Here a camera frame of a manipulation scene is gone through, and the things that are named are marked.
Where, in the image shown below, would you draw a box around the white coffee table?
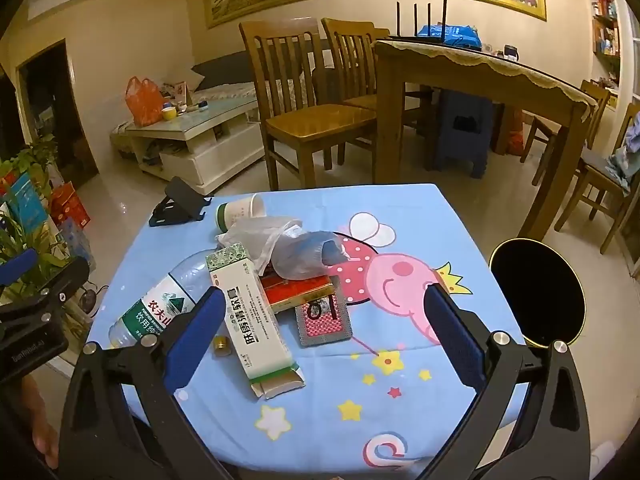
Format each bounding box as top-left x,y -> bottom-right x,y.
124,96 -> 264,195

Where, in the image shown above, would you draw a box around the blue cartoon pig tablecloth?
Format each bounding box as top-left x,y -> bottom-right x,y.
86,182 -> 528,477

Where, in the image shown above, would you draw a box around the red gift box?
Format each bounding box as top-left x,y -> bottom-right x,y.
50,182 -> 90,229

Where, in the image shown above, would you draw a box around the dark sofa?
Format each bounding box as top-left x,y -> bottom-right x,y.
191,39 -> 331,94

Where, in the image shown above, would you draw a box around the clear plastic water bottle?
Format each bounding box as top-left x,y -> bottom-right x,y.
108,249 -> 215,348

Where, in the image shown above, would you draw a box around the wooden chair near left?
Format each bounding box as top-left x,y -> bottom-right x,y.
239,18 -> 376,191

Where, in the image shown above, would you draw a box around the clear plastic bag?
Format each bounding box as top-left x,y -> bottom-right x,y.
217,217 -> 348,281

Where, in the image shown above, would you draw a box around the blue plastic stool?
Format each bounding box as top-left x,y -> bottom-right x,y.
434,90 -> 494,179

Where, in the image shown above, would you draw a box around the wooden chair with cushion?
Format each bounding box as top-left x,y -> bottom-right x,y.
554,103 -> 639,255

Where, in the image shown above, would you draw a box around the lace table cover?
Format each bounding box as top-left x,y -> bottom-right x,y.
374,39 -> 597,110

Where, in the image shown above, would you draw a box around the black gold-rimmed trash bin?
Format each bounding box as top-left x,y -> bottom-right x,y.
489,237 -> 587,348

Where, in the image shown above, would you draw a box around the orange plastic bag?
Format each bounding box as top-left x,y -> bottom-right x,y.
125,76 -> 164,127

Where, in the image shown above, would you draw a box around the red gold cigarette box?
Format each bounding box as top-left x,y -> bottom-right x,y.
260,274 -> 335,313

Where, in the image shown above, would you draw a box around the wooden dining table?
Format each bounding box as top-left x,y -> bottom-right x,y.
373,49 -> 595,240

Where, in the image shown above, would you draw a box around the blue floral clothes on chair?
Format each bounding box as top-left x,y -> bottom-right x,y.
605,113 -> 640,193

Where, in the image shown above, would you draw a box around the green white medicine box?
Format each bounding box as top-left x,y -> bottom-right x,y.
206,244 -> 305,400

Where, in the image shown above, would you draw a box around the yellow cup on table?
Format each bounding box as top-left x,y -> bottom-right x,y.
162,102 -> 178,122

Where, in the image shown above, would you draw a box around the black phone stand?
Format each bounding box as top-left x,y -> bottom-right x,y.
149,177 -> 212,228

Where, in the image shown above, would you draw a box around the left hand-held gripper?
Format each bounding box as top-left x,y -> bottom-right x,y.
1,257 -> 89,385

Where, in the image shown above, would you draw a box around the black wifi router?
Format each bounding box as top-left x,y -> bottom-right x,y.
388,0 -> 450,47

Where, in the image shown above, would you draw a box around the wooden chair far right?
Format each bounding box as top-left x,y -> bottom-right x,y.
519,79 -> 612,188

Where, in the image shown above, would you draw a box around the red checkered card pack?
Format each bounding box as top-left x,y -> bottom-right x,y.
295,276 -> 352,348

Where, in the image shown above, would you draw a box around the wooden chair behind table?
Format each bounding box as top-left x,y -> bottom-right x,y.
321,18 -> 434,138

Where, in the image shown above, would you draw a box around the blue plastic bag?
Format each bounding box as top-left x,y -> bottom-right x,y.
418,24 -> 483,51

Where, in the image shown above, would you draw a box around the wall bookshelf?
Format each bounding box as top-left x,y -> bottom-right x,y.
590,0 -> 622,93

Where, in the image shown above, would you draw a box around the small gold bottle cap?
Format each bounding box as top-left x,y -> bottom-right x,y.
213,336 -> 233,358

